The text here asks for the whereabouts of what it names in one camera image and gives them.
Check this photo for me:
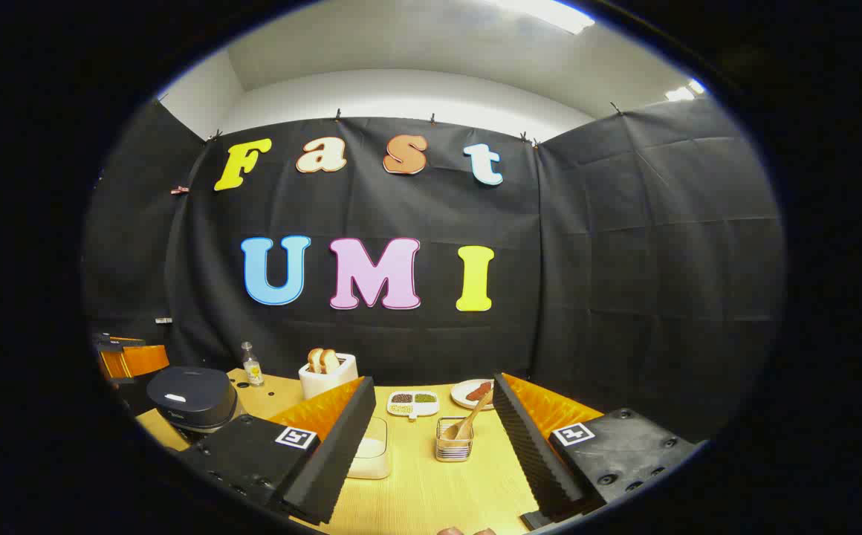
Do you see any ceiling light panel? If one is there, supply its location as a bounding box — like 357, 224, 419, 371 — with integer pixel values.
498, 0, 597, 35
663, 77, 707, 103

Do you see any white divided dish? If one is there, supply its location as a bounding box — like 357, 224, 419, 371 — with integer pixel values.
387, 390, 440, 421

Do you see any wooden spoon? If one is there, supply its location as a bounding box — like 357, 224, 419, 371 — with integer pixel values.
442, 390, 493, 441

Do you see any small clear glass bottle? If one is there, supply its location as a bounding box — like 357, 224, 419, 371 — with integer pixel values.
242, 342, 265, 387

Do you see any white toaster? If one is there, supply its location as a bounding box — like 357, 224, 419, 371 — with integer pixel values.
299, 353, 359, 401

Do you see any clear plastic container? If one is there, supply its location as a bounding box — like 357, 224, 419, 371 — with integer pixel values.
347, 416, 392, 480

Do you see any white round plate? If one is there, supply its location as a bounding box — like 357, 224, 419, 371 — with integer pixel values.
450, 379, 496, 411

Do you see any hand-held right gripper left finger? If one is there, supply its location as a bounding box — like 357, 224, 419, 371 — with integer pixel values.
177, 377, 377, 525

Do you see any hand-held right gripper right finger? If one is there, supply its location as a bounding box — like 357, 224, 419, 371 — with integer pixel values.
492, 373, 701, 531

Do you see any wire chopstick holder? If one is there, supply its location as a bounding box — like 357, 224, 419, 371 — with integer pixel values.
435, 416, 475, 463

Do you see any dark grey rice cooker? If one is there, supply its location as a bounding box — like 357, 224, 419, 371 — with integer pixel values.
145, 366, 242, 435

